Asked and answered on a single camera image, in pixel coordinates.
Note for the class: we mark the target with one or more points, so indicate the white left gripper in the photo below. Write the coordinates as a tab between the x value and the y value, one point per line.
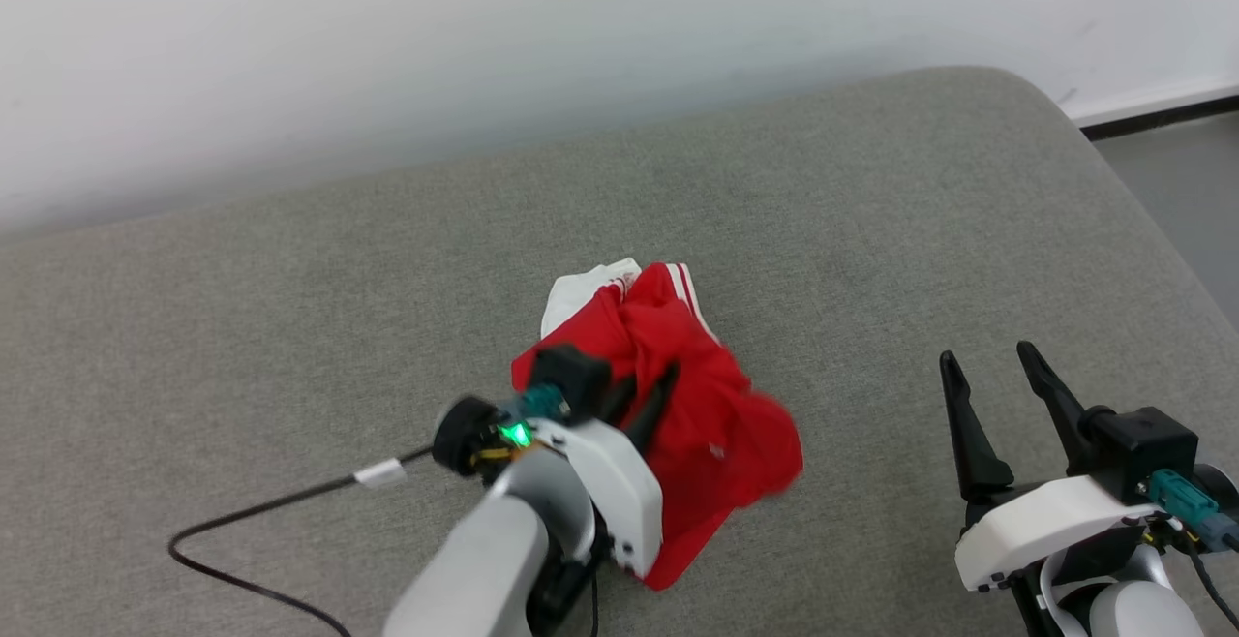
619	492

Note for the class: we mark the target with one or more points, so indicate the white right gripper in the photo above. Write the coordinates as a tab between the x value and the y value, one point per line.
1045	521

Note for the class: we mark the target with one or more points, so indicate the red and white jersey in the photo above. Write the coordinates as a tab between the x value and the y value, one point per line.
716	424

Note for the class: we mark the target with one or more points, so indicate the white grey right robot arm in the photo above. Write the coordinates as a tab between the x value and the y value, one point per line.
1133	613

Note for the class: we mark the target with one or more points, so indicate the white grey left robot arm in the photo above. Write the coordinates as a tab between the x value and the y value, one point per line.
474	569

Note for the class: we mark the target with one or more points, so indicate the black round left wrist cap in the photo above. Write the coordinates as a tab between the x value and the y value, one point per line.
463	434

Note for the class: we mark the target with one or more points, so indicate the grey fabric sofa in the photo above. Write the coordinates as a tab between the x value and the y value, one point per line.
290	327

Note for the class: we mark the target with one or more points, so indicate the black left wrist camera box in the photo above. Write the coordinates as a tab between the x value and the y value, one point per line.
573	378

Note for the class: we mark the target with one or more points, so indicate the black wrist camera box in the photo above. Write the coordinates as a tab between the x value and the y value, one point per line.
573	378
1142	448

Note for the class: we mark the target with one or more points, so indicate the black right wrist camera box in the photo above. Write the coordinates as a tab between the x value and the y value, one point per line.
1142	448

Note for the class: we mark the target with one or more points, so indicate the white and black wall baseboard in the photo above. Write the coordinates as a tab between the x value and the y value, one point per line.
1162	114

